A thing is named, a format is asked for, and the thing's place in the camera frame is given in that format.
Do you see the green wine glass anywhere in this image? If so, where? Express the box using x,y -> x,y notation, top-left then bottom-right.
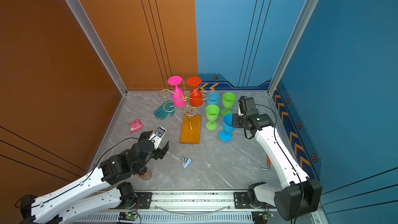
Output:
221,92 -> 236,116
206,104 -> 220,131

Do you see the green wine glass front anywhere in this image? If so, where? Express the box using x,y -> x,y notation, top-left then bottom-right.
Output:
206,104 -> 220,131

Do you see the light blue wine glass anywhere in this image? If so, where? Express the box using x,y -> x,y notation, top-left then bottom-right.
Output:
207,92 -> 220,106

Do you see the red wine glass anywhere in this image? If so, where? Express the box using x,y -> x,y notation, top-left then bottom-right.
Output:
187,76 -> 203,107

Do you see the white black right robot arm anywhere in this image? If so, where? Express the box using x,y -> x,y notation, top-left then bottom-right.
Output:
232,114 -> 322,221

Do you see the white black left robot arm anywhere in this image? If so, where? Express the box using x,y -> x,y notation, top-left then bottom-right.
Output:
20,127 -> 169,224

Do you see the orange wooden rack base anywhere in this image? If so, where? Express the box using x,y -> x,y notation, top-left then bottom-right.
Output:
180,115 -> 201,144

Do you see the magenta wine glass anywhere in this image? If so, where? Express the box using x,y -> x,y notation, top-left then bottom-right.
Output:
168,76 -> 185,107

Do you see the pink snack packet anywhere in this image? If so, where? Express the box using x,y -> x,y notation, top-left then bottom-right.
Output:
129,119 -> 144,133

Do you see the brown jar black lid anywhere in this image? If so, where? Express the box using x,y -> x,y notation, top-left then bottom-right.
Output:
138,167 -> 152,180

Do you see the teal rubber glove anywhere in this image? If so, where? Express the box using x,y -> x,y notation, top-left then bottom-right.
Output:
153,101 -> 176,120

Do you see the light blue stapler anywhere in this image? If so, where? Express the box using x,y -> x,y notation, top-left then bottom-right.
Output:
181,157 -> 192,169

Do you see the green circuit board left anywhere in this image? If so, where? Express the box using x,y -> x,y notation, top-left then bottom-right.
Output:
118,212 -> 140,222

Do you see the green circuit board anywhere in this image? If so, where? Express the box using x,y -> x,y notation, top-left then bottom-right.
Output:
118,212 -> 140,222
251,212 -> 274,224

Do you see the green circuit board right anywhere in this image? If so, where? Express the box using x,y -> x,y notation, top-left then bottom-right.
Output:
251,212 -> 274,224

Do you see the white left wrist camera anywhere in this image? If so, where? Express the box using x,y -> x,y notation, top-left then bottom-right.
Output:
149,127 -> 166,150

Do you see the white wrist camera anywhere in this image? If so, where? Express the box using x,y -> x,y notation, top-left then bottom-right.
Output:
149,127 -> 166,150
238,96 -> 258,117

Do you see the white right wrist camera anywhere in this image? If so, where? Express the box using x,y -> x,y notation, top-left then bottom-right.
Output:
238,96 -> 258,117

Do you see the gold wire glass rack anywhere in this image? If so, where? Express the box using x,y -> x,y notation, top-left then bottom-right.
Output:
159,80 -> 209,116

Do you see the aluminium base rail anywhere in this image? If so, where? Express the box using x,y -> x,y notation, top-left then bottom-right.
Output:
62,189 -> 327,224

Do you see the aluminium corner post right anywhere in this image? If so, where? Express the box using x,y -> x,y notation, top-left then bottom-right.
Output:
267,0 -> 319,96

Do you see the aluminium corner post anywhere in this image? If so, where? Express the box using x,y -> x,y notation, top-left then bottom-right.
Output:
267,0 -> 319,96
65,0 -> 128,96

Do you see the aluminium corner post left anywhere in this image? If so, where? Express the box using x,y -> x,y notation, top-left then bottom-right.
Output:
65,0 -> 128,96

